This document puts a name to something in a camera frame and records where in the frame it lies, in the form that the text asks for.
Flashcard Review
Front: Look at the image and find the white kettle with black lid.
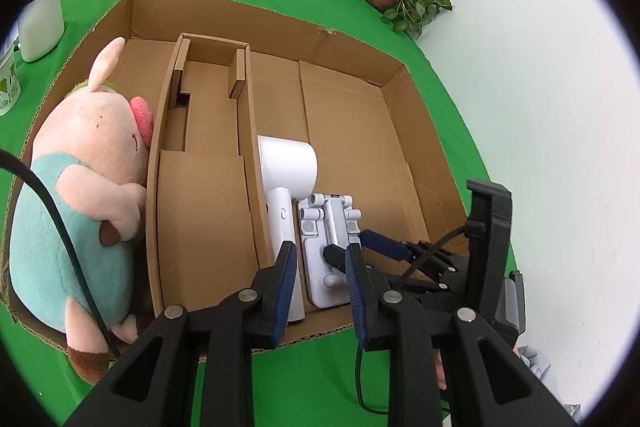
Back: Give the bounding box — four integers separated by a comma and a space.
17, 0, 66, 62

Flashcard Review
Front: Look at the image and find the white hair dryer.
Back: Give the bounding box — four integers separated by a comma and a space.
256, 134, 319, 324

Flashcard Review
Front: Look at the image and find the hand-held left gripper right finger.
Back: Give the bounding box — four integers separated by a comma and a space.
345, 243, 581, 427

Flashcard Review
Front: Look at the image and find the thick black cable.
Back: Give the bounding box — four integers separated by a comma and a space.
0, 149, 123, 360

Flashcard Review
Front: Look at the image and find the cardboard divider insert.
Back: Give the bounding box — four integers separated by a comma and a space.
146, 33, 273, 318

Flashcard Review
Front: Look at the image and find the thin black cable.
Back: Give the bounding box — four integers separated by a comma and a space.
354, 226, 471, 414

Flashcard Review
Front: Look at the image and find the green tablecloth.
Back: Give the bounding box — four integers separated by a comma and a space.
0, 0, 521, 427

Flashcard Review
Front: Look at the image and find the person's right forearm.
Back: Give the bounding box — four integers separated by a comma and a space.
515, 346, 583, 423

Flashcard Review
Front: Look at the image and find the pink plush pig toy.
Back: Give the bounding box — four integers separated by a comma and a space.
9, 37, 166, 385

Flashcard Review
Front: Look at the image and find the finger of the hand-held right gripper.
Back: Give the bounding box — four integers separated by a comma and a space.
360, 230, 469, 281
323, 245, 469, 309

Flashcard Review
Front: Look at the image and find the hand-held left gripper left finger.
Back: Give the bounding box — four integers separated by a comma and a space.
65, 241, 299, 427

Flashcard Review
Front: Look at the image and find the white folding stand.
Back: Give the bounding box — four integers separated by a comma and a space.
297, 192, 362, 308

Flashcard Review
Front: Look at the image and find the large cardboard box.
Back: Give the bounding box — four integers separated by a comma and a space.
0, 0, 473, 360

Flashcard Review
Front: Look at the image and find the leaf-print paper cup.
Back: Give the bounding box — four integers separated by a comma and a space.
0, 47, 22, 116

